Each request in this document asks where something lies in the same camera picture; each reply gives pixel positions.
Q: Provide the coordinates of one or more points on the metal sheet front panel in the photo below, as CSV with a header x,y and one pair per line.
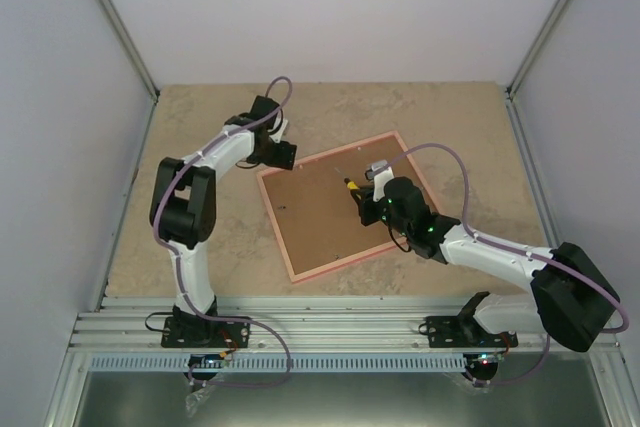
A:
x,y
569,390

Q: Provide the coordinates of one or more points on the yellow black pen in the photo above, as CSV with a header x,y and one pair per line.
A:
x,y
352,187

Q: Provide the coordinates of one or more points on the aluminium corner post left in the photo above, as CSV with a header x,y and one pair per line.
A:
x,y
124,38

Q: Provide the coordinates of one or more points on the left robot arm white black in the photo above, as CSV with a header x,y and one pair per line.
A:
x,y
183,210

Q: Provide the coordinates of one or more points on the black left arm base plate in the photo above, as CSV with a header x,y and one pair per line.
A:
x,y
199,333

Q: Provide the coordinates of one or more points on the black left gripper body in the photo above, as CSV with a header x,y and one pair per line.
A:
x,y
271,157

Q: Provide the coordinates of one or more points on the pink picture frame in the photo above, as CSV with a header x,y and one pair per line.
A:
x,y
300,274

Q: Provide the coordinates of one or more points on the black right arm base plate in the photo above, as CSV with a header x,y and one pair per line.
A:
x,y
462,332

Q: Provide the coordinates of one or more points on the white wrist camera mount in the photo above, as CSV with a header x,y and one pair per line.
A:
x,y
280,129
380,173

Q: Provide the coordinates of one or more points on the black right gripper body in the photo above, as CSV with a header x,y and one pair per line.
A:
x,y
369,217

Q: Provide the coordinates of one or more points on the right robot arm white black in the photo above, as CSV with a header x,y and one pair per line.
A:
x,y
575,328

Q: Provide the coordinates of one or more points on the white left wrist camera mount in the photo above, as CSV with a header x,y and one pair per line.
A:
x,y
280,129

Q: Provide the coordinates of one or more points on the aluminium corner post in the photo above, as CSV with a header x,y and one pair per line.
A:
x,y
543,36
124,38

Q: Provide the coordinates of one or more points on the grey slotted cable duct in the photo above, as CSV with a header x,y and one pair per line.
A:
x,y
297,363

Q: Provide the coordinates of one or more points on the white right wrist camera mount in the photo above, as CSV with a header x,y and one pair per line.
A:
x,y
380,173

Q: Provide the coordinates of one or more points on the aluminium rail front beam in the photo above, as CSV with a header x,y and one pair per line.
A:
x,y
329,324

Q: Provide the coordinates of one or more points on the aluminium corner post right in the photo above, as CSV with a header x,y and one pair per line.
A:
x,y
543,36

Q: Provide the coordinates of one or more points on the aluminium side rail right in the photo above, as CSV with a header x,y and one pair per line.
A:
x,y
530,172

